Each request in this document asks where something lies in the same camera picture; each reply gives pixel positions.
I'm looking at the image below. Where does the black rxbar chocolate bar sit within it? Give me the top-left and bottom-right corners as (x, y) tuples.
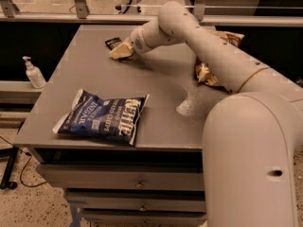
(105, 37), (122, 50)

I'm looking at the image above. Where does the blue kettle chip bag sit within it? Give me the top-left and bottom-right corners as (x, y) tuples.
(53, 89), (150, 146)

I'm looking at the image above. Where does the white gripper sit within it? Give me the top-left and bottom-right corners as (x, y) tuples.
(110, 27), (154, 60)

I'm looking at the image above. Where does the white pump sanitizer bottle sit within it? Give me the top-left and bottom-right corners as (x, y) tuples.
(23, 56), (46, 89)

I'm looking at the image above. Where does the middle grey drawer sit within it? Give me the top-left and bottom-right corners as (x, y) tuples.
(65, 189), (205, 213)

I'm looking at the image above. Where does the brown sea salt chip bag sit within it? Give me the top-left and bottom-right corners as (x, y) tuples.
(195, 30), (244, 87)

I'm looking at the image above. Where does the black stand leg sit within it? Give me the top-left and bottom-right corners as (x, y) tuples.
(0, 147), (18, 190)

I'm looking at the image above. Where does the metal railing frame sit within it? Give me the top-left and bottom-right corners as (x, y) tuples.
(0, 0), (303, 27)

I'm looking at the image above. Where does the top grey drawer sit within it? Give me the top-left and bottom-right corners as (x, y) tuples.
(36, 165), (204, 191)

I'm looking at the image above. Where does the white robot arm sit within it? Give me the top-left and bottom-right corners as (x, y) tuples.
(111, 2), (303, 227)

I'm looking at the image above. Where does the black floor cable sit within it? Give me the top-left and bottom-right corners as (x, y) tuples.
(0, 135), (48, 188)

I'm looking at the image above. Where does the grey drawer cabinet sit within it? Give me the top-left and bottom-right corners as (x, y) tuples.
(15, 26), (223, 226)

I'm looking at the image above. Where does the grey drawer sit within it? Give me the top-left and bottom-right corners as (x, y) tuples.
(80, 210), (205, 226)
(65, 189), (205, 213)
(36, 165), (204, 191)

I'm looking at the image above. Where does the bottom grey drawer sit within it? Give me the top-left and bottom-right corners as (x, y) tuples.
(80, 210), (205, 226)

